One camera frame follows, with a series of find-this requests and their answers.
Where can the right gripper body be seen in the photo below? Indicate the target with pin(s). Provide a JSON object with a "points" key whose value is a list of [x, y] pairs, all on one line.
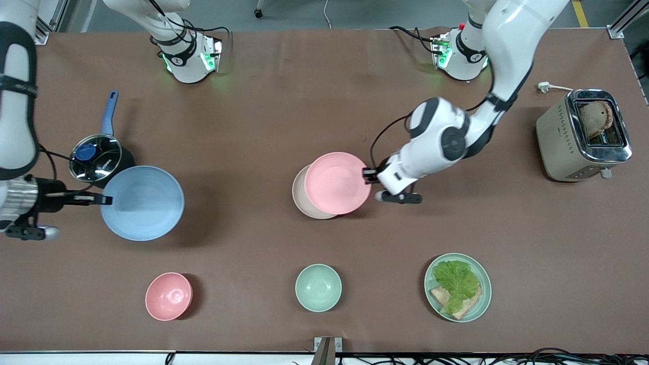
{"points": [[49, 197]]}

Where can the pink plate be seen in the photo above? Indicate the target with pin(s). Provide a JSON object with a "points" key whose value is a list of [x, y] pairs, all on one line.
{"points": [[337, 183]]}

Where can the blue plate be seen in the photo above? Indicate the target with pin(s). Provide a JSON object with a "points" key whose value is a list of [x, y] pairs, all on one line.
{"points": [[144, 203]]}

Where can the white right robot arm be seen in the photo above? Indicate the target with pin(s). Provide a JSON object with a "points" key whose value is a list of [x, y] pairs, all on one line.
{"points": [[185, 68]]}

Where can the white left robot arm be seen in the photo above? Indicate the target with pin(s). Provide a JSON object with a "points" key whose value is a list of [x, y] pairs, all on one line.
{"points": [[512, 40]]}

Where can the glass lid blue knob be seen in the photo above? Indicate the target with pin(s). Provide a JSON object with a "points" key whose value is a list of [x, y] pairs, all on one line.
{"points": [[96, 154]]}

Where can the beige plate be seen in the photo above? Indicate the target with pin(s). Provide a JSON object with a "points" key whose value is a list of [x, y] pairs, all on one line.
{"points": [[298, 195]]}

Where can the green bowl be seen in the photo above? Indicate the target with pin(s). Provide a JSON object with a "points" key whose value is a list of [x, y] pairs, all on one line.
{"points": [[318, 287]]}

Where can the green lettuce leaf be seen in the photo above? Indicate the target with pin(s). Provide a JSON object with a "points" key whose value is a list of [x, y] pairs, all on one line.
{"points": [[456, 281]]}

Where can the brown table cover mat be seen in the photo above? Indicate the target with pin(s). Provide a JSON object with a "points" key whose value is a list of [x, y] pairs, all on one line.
{"points": [[253, 126]]}

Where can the pink bowl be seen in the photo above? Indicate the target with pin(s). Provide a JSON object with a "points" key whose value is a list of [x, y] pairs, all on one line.
{"points": [[168, 296]]}

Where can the left base connector box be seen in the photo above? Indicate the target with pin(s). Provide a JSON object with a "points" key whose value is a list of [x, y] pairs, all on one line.
{"points": [[440, 50]]}

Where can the base connector box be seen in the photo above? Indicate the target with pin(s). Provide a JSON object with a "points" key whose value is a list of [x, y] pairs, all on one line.
{"points": [[213, 53], [440, 50]]}

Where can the green plate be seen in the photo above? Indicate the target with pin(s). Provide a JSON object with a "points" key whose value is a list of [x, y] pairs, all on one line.
{"points": [[485, 284]]}

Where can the brown bread slice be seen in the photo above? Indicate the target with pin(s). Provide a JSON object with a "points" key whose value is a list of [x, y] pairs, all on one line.
{"points": [[465, 309]]}

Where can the beige chrome toaster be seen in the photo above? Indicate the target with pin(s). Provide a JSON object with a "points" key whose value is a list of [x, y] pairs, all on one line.
{"points": [[557, 147]]}

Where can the right base connector box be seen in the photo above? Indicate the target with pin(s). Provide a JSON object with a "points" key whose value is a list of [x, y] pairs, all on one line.
{"points": [[213, 53]]}

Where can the black caster wheel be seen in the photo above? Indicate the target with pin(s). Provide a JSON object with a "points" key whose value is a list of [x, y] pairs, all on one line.
{"points": [[259, 12]]}

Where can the brown toast slice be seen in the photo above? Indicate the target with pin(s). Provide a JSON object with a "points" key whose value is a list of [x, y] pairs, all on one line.
{"points": [[594, 119]]}

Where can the yellow floor tape strip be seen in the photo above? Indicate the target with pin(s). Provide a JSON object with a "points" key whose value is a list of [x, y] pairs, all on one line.
{"points": [[579, 12]]}

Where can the aluminium frame post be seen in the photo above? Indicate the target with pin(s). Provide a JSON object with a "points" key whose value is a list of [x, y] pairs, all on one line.
{"points": [[50, 20], [622, 24]]}

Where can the metal table edge bracket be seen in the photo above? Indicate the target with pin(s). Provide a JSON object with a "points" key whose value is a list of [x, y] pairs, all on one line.
{"points": [[327, 350]]}

